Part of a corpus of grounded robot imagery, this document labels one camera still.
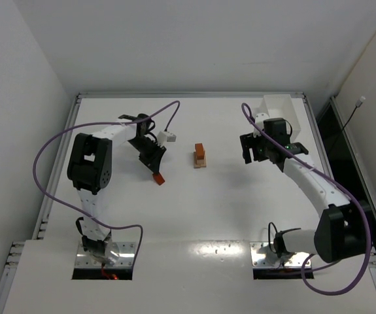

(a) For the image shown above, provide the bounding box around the orange arch wood block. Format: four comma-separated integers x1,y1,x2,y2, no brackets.
195,143,205,160

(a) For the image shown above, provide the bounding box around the white plastic bin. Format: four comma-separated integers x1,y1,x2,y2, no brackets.
262,94,301,142

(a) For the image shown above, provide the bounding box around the metal base plate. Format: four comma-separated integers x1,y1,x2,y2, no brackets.
75,242,135,270
250,241,309,270

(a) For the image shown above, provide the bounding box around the black wall cable with plug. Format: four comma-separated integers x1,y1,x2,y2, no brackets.
328,96,366,148

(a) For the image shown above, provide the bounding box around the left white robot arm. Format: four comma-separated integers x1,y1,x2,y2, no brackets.
67,114,166,262

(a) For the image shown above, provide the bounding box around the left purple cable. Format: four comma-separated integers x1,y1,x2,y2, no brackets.
32,100,181,262

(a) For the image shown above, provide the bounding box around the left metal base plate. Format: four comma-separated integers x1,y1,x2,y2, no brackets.
75,242,135,270

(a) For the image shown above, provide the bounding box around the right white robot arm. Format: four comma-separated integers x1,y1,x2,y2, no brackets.
240,115,371,263

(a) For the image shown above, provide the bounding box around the aluminium frame rail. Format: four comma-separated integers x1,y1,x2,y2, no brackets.
77,92,306,99

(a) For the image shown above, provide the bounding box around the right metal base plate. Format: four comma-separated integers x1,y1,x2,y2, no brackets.
250,241,309,270

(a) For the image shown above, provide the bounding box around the orange wedge wood block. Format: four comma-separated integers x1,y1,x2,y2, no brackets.
152,173,165,186

